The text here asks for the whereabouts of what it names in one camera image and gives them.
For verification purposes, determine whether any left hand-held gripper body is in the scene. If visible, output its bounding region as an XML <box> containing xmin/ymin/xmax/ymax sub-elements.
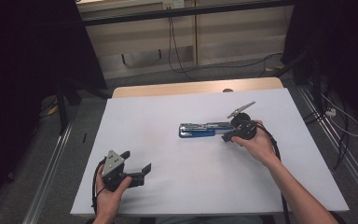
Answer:
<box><xmin>101</xmin><ymin>149</ymin><xmax>133</xmax><ymax>192</ymax></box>

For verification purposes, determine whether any person's right hand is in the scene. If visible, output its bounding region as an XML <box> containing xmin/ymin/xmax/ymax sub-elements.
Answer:
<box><xmin>231</xmin><ymin>119</ymin><xmax>282</xmax><ymax>167</ymax></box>

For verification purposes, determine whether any yellow floor tape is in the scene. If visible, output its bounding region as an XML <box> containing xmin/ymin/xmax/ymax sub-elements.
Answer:
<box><xmin>45</xmin><ymin>104</ymin><xmax>59</xmax><ymax>117</ymax></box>

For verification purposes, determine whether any white board cover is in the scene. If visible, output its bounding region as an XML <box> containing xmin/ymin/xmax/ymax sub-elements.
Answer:
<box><xmin>69</xmin><ymin>88</ymin><xmax>351</xmax><ymax>217</ymax></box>

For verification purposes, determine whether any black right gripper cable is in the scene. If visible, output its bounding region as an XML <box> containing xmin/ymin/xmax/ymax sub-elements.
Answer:
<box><xmin>251</xmin><ymin>120</ymin><xmax>292</xmax><ymax>224</ymax></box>

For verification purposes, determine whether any black curtain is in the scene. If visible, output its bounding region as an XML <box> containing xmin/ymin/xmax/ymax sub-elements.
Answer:
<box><xmin>0</xmin><ymin>0</ymin><xmax>107</xmax><ymax>217</ymax></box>
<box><xmin>281</xmin><ymin>0</ymin><xmax>358</xmax><ymax>132</ymax></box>

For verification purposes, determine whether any white cable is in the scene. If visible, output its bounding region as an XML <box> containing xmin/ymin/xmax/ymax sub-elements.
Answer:
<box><xmin>320</xmin><ymin>92</ymin><xmax>358</xmax><ymax>138</ymax></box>

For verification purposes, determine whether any aluminium floor rail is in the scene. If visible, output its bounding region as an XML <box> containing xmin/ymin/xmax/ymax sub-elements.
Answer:
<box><xmin>296</xmin><ymin>84</ymin><xmax>358</xmax><ymax>213</ymax></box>
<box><xmin>21</xmin><ymin>121</ymin><xmax>75</xmax><ymax>224</ymax></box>

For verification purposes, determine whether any black cable bundle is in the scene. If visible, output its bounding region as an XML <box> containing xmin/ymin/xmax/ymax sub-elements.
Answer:
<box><xmin>302</xmin><ymin>92</ymin><xmax>351</xmax><ymax>173</ymax></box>

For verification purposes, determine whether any white wall socket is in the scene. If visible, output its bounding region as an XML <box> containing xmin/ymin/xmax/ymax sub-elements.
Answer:
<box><xmin>162</xmin><ymin>0</ymin><xmax>186</xmax><ymax>9</ymax></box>

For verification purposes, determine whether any black hanging cable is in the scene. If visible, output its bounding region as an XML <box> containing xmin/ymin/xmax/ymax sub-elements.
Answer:
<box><xmin>167</xmin><ymin>7</ymin><xmax>197</xmax><ymax>80</ymax></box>

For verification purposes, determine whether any black metal stand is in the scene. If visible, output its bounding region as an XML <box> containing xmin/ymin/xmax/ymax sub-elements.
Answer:
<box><xmin>271</xmin><ymin>49</ymin><xmax>324</xmax><ymax>117</ymax></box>
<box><xmin>54</xmin><ymin>77</ymin><xmax>113</xmax><ymax>136</ymax></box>

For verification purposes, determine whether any blue stapler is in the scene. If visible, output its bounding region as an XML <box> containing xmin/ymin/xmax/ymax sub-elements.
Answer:
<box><xmin>178</xmin><ymin>120</ymin><xmax>236</xmax><ymax>139</ymax></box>

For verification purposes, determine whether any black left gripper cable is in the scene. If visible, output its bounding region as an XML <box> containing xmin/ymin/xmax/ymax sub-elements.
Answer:
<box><xmin>90</xmin><ymin>158</ymin><xmax>107</xmax><ymax>217</ymax></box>

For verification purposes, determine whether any beige cabinet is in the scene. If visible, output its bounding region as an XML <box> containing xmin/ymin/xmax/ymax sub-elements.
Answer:
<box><xmin>76</xmin><ymin>0</ymin><xmax>295</xmax><ymax>80</ymax></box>

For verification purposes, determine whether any person's left hand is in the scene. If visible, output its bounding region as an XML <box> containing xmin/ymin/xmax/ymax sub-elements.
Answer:
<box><xmin>94</xmin><ymin>164</ymin><xmax>133</xmax><ymax>219</ymax></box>

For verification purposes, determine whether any black horizontal bar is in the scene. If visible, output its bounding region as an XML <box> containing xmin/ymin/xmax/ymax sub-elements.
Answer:
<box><xmin>82</xmin><ymin>0</ymin><xmax>295</xmax><ymax>27</ymax></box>

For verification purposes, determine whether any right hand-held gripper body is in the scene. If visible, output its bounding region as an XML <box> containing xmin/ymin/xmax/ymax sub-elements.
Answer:
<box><xmin>227</xmin><ymin>101</ymin><xmax>259</xmax><ymax>143</ymax></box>

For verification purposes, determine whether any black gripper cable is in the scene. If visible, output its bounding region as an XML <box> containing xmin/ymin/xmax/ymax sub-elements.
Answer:
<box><xmin>251</xmin><ymin>120</ymin><xmax>292</xmax><ymax>224</ymax></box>
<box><xmin>90</xmin><ymin>158</ymin><xmax>107</xmax><ymax>217</ymax></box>

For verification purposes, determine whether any black floor cable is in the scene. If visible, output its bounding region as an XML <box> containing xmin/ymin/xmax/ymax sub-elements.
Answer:
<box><xmin>180</xmin><ymin>51</ymin><xmax>284</xmax><ymax>78</ymax></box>

